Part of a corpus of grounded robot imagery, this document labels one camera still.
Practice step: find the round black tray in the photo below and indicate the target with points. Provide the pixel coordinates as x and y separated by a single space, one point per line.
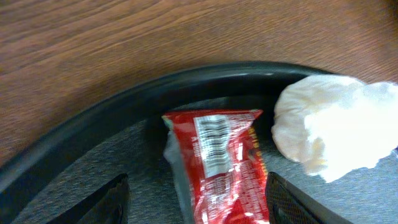
126 134

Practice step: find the red sauce packet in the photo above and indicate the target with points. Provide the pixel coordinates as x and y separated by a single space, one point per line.
220 152

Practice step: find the white tissue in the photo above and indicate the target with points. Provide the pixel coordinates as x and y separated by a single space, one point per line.
333 124

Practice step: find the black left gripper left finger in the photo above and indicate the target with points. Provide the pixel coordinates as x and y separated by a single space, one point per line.
107 205

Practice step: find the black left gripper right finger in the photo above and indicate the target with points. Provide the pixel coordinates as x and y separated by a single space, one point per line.
287 204

